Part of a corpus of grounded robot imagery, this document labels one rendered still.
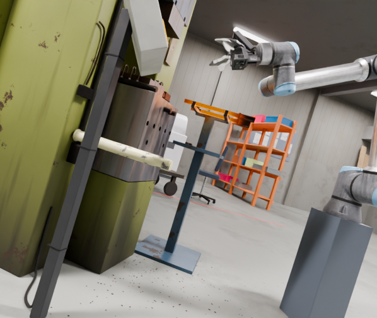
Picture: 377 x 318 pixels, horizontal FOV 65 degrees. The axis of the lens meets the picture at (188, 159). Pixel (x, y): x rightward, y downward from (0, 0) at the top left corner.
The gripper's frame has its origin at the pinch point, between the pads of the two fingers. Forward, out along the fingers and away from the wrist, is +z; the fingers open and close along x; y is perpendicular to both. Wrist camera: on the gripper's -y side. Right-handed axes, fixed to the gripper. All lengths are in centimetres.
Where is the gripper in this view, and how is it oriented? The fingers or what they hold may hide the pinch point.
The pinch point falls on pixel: (210, 52)
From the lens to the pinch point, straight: 132.9
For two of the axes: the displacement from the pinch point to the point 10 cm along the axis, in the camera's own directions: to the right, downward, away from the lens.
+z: -9.9, 0.8, -1.2
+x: -0.8, 3.7, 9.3
